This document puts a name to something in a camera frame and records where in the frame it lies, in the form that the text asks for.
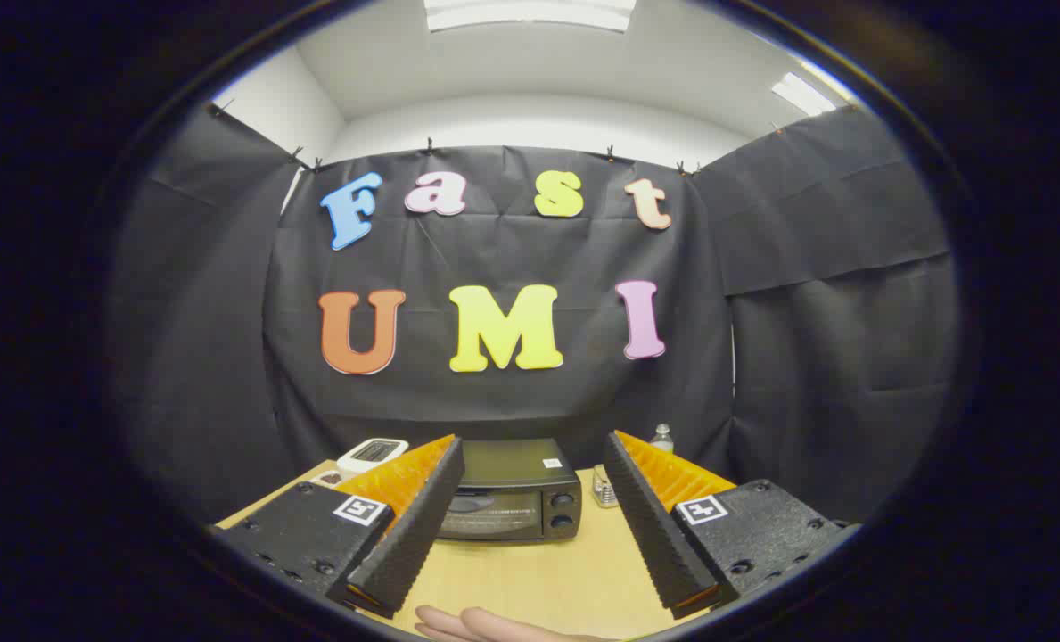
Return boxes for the ceiling light panel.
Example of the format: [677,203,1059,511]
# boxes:
[423,0,637,34]
[770,71,838,117]

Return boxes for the black toaster oven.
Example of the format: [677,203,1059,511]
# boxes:
[436,437,584,543]

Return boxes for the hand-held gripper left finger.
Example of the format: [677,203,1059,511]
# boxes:
[213,434,466,621]

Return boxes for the white bread toaster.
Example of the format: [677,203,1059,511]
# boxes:
[336,437,410,473]

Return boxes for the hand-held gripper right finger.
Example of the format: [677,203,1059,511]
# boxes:
[603,431,860,621]

